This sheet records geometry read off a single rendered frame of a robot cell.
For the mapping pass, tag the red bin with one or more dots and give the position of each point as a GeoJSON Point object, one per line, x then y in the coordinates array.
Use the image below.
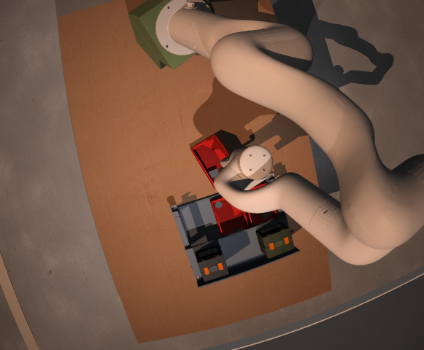
{"type": "Point", "coordinates": [209, 153]}
{"type": "Point", "coordinates": [228, 217]}
{"type": "Point", "coordinates": [256, 218]}

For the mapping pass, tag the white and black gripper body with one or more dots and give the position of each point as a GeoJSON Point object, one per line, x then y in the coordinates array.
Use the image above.
{"type": "Point", "coordinates": [224, 162]}

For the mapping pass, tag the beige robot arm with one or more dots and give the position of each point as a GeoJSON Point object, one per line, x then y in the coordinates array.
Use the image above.
{"type": "Point", "coordinates": [382, 208]}

